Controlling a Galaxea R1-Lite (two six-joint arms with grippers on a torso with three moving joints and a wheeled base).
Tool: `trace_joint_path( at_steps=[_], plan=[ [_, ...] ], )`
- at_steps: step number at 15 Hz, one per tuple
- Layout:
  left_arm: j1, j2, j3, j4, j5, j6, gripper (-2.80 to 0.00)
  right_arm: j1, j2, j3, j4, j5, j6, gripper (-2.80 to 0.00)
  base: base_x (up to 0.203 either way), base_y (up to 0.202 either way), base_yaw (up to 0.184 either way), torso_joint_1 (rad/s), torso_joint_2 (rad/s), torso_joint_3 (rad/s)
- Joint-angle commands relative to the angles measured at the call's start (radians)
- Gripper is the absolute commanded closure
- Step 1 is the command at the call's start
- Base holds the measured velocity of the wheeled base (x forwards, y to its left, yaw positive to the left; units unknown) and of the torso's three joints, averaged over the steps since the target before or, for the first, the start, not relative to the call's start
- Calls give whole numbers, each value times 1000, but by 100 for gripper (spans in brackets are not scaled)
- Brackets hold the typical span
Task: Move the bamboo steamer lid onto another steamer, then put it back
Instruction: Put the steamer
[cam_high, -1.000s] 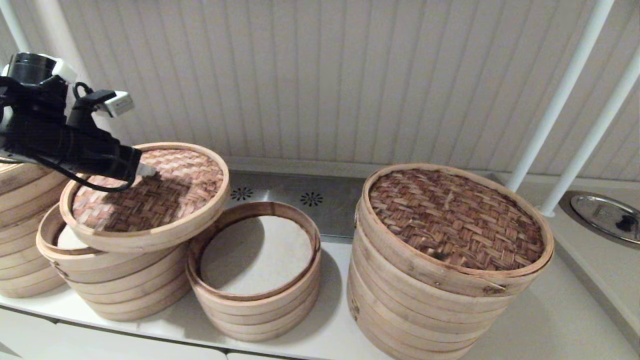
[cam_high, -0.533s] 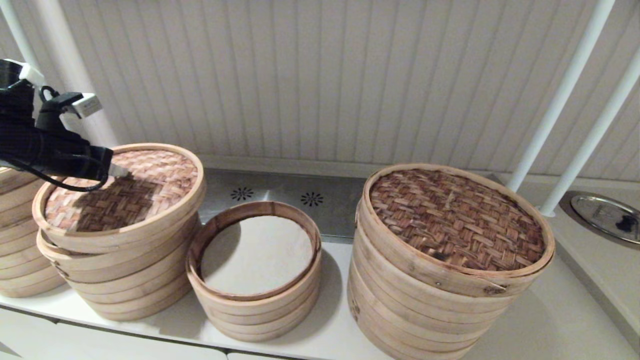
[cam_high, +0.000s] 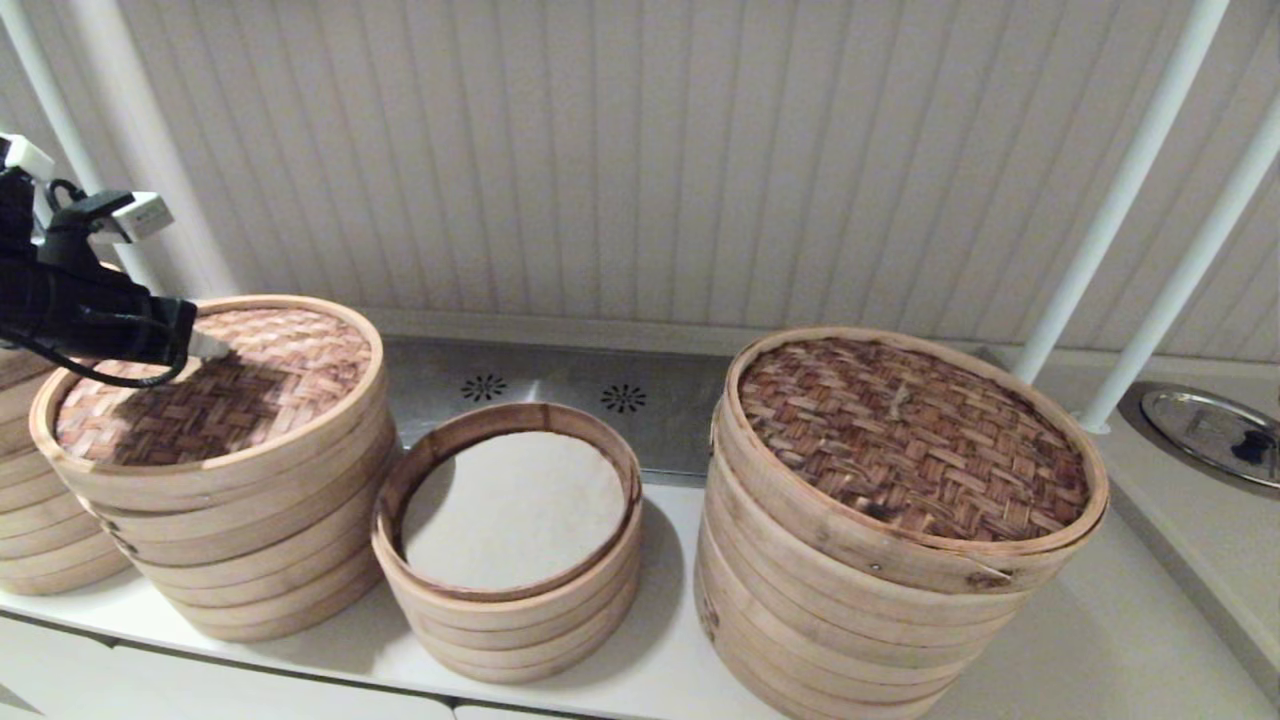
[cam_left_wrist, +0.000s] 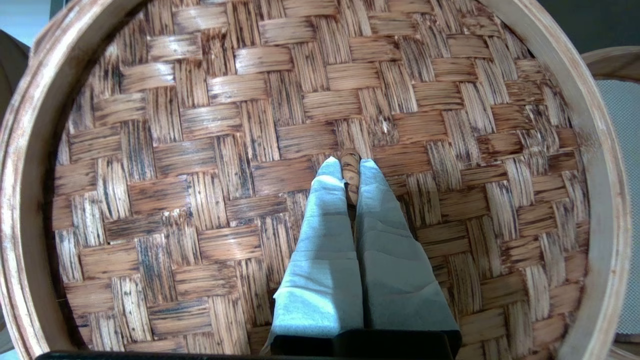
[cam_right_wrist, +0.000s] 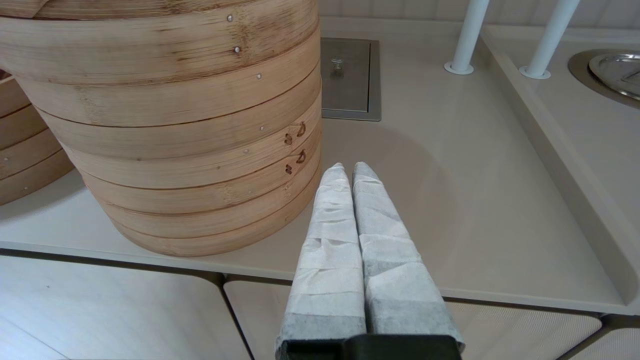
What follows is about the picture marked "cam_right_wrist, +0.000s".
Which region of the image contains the white cabinet door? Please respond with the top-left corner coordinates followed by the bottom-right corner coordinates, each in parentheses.
top-left (223, 280), bottom-right (603, 360)
top-left (0, 255), bottom-right (253, 360)
top-left (555, 320), bottom-right (640, 360)

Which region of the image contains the wide bamboo steamer stack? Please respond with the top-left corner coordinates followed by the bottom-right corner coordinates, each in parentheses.
top-left (17, 60), bottom-right (323, 258)

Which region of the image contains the white slanted metal pole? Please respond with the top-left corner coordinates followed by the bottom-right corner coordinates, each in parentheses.
top-left (444, 0), bottom-right (491, 76)
top-left (519, 0), bottom-right (582, 80)

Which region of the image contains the stainless steel inset counter panel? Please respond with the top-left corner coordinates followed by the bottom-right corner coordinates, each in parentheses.
top-left (320, 37), bottom-right (382, 122)

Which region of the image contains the round stainless steel lid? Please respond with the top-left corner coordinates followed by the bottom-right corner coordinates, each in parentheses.
top-left (588, 53), bottom-right (640, 102)

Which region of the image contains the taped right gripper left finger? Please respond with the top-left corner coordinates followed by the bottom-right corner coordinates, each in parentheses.
top-left (274, 162), bottom-right (368, 352)

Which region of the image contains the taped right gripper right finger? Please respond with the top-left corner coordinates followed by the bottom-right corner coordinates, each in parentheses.
top-left (351, 161), bottom-right (466, 348)

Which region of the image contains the short bamboo steamer stack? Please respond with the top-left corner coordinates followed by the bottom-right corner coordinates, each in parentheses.
top-left (0, 75), bottom-right (75, 206)

